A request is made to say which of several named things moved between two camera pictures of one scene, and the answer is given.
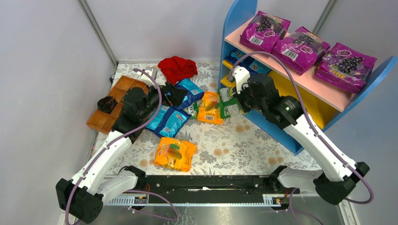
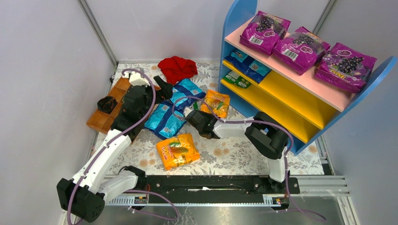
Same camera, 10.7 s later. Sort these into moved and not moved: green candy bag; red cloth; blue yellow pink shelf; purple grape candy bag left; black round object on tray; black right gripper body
Moved: black right gripper body; green candy bag
Not moved: black round object on tray; blue yellow pink shelf; purple grape candy bag left; red cloth
